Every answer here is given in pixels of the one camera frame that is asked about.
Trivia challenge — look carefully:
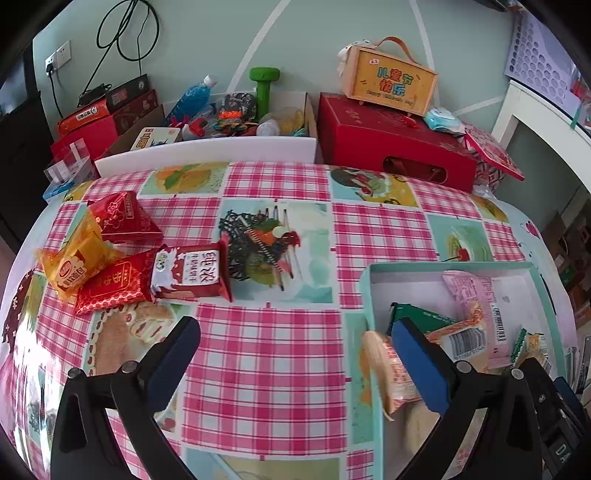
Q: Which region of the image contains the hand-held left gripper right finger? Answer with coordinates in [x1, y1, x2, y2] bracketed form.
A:
[392, 317, 555, 480]

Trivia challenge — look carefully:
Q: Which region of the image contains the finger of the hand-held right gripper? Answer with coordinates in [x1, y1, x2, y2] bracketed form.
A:
[554, 375, 586, 419]
[521, 357, 562, 440]

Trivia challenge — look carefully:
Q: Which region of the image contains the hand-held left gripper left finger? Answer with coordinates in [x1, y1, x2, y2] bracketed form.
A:
[50, 316, 202, 480]

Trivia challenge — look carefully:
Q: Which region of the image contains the cream calligraphy snack packet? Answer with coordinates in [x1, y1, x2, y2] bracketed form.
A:
[362, 329, 428, 417]

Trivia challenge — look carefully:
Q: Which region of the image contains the beige barcode snack packet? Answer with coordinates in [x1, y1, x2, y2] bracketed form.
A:
[427, 318, 491, 376]

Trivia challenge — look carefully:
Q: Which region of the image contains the dark green snack packet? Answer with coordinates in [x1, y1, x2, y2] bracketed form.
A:
[387, 302, 470, 341]

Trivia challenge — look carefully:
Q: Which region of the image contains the round biscuit clear packet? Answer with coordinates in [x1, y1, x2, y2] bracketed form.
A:
[510, 327, 553, 371]

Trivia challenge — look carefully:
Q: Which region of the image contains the pink snack packet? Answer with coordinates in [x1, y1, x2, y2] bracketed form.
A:
[441, 270, 509, 368]

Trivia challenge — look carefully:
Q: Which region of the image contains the red white biscuit packet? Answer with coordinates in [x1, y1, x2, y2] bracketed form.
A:
[150, 234, 234, 304]

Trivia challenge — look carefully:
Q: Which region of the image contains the shiny red snack packet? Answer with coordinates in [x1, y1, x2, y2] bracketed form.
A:
[73, 250, 158, 318]

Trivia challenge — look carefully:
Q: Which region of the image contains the teal shallow tray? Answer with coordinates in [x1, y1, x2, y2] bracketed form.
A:
[358, 260, 572, 480]

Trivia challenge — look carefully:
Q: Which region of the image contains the yellow orange bread packet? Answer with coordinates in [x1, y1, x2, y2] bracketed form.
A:
[36, 213, 126, 304]

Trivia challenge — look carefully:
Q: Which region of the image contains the red pyramid snack packet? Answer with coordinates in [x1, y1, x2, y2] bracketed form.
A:
[87, 190, 165, 245]

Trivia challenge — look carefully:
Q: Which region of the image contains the pink checked picture tablecloth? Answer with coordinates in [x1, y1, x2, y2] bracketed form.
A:
[0, 159, 578, 480]

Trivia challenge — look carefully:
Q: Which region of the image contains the brown cardboard box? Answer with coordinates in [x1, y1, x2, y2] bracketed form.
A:
[541, 209, 591, 320]

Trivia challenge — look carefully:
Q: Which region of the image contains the white board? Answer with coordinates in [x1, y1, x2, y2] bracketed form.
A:
[94, 136, 318, 179]

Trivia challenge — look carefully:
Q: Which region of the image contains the red patterned lid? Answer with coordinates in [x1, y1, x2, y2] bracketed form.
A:
[464, 124, 526, 191]

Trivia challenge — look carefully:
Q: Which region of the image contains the clear plastic box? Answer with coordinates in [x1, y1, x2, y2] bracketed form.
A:
[43, 138, 99, 191]

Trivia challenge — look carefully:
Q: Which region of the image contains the white card box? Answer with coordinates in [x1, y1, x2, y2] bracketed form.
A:
[130, 126, 182, 153]

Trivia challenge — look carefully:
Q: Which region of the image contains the large red gift box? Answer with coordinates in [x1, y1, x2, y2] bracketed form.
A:
[317, 92, 479, 195]

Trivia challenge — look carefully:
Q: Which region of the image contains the plain red box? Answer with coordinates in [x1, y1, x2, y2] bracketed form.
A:
[50, 114, 119, 161]

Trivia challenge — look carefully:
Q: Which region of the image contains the light blue small packet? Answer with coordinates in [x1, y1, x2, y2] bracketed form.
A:
[424, 106, 467, 136]

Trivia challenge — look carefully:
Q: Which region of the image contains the dark red box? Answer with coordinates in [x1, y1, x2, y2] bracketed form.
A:
[113, 89, 161, 136]

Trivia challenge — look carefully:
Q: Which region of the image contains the orange flat box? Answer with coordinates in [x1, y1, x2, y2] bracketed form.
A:
[57, 101, 112, 138]

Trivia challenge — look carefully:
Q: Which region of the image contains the black cabinet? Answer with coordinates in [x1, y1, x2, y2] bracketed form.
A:
[0, 55, 55, 251]

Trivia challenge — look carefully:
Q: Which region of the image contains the blue water bottle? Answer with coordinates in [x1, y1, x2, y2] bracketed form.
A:
[163, 75, 219, 128]

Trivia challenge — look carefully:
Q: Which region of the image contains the dark snack bag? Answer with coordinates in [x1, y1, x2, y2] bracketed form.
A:
[217, 92, 258, 121]

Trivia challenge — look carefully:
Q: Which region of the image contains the open cardboard box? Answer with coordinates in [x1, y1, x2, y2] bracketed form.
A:
[102, 91, 319, 163]

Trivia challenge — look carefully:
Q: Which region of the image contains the black flat box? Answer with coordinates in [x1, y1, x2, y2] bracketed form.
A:
[105, 75, 151, 112]

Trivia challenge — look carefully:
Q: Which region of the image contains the black power adapter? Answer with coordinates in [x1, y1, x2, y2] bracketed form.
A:
[78, 82, 112, 105]

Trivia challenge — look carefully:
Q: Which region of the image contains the green dumbbell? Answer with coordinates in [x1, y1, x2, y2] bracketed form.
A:
[249, 67, 280, 121]

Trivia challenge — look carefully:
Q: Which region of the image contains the purple perforated basket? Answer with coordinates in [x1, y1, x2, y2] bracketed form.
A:
[503, 8, 585, 110]

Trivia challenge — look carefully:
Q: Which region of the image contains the wooden box with handle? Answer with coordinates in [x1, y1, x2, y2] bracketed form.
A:
[339, 35, 439, 117]

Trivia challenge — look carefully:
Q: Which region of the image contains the white wall socket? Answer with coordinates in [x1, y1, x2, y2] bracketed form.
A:
[44, 40, 73, 75]

